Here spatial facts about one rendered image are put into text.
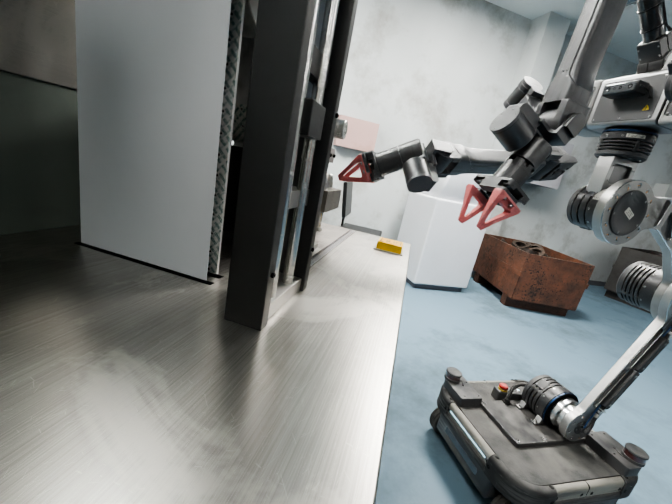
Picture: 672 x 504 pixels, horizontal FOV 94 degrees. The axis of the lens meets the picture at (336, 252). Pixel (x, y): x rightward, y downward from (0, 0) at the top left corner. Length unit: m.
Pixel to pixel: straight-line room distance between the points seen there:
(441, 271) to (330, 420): 3.30
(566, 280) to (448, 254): 1.22
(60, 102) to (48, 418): 0.54
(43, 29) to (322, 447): 0.69
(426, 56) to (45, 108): 3.87
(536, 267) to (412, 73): 2.48
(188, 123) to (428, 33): 3.93
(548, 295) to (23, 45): 3.96
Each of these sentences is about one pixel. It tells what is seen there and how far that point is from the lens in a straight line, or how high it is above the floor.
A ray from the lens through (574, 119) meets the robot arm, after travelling 0.75.
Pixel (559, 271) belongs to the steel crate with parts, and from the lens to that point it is 3.94.
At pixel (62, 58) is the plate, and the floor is 1.18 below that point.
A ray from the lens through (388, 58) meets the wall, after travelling 4.05.
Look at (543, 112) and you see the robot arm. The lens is 0.80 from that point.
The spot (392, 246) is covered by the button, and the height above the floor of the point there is 0.92.
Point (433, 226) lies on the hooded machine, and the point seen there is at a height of 0.69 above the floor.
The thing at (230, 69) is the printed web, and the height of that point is 1.20.
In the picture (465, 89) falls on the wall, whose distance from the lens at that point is 4.47.
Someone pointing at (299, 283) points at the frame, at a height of 0.92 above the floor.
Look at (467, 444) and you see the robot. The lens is 1.51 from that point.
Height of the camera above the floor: 1.11
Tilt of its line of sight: 15 degrees down
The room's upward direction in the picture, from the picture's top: 11 degrees clockwise
